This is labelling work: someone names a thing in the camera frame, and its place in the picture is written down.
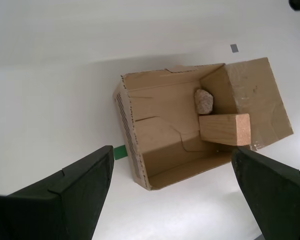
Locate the pinkish speckled granite rock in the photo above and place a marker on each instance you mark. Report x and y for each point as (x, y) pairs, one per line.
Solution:
(204, 101)

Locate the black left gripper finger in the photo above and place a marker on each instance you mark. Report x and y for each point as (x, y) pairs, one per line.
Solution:
(280, 202)
(47, 212)

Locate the light wooden block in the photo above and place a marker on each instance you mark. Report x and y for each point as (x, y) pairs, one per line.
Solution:
(220, 128)

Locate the black oval table grommet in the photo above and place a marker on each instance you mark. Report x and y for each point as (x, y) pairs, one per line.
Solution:
(297, 4)

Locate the open brown cardboard box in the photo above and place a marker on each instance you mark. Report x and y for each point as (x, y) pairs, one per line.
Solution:
(160, 140)

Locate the green tape piece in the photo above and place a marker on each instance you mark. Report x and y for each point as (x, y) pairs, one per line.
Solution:
(120, 152)

